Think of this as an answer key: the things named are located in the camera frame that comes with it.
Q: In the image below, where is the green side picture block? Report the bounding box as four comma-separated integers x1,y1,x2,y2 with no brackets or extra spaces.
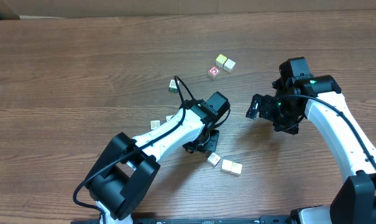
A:
168,80,178,93

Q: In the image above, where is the yellow top wooden block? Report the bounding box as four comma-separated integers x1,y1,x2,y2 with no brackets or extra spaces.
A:
215,54,227,68

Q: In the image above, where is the red top wooden block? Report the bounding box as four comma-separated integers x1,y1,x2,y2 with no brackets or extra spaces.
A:
208,66,220,80

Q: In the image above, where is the plain cream wooden block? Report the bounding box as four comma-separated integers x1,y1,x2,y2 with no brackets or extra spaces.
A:
221,159,233,173

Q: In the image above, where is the hammer picture wooden block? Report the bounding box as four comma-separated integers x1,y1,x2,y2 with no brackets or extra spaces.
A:
166,115,174,121

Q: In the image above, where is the red edged picture block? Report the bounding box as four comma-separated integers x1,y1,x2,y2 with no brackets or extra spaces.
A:
207,152,221,167

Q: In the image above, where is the plain white wooden block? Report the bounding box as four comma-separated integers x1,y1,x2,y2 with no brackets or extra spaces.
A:
223,59,236,73

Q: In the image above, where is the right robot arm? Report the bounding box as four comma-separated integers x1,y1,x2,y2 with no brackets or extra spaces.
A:
246,57,376,223

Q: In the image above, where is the acorn picture wooden block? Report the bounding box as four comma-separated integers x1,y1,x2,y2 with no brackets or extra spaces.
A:
231,162,242,175

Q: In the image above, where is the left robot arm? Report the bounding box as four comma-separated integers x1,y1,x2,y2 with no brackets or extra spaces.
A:
81,100,229,223

